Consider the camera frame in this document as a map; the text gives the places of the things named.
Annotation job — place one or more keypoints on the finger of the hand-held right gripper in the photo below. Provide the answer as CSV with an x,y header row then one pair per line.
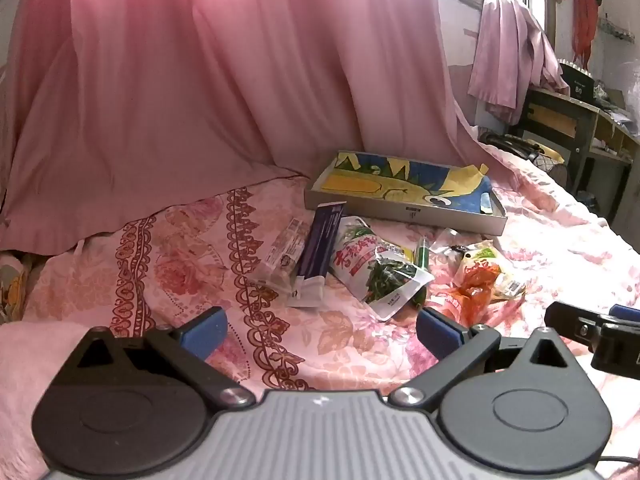
x,y
627,312
570,320

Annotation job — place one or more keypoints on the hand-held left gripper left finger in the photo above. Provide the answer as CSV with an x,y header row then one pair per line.
x,y
205,332

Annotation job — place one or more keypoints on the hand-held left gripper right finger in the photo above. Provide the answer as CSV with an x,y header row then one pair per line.
x,y
440,332

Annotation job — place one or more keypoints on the orange snack packet green label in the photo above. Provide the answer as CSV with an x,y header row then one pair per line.
x,y
480,280

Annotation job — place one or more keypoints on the green vegetable snack packet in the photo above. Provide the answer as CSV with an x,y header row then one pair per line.
x,y
370,260

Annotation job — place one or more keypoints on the clear biscuit packet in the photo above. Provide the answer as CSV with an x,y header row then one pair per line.
x,y
285,250

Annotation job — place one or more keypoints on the grey cardboard tray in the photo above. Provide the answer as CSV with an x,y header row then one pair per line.
x,y
400,212

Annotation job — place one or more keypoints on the dark blue long box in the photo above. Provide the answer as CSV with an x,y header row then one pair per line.
x,y
320,245

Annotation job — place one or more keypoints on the small green tube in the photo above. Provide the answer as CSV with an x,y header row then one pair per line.
x,y
422,255

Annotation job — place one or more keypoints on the floral pink bedsheet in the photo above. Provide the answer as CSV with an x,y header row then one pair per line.
x,y
350,340

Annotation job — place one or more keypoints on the clear plastic wrapper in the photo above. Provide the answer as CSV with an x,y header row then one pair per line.
x,y
445,240

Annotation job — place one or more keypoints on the painted paper sheet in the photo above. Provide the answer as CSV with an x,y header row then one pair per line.
x,y
360,185

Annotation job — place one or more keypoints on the pink fluffy towel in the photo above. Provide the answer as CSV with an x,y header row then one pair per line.
x,y
20,360

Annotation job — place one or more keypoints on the yellow patterned pillow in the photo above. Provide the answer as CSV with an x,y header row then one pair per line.
x,y
12,285

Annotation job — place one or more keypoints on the dark wooden desk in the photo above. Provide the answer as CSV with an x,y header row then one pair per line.
x,y
560,120

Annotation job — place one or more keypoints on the stack of papers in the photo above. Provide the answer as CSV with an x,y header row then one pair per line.
x,y
617,105

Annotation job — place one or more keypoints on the black box with white label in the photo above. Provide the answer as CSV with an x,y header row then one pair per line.
x,y
577,85

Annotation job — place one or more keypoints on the pink bed curtain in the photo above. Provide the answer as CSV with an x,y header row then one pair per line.
x,y
200,85

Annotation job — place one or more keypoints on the lilac window curtain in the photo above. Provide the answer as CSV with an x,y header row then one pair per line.
x,y
505,60

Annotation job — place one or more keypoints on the red hanging decoration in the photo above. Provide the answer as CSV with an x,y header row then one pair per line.
x,y
585,15

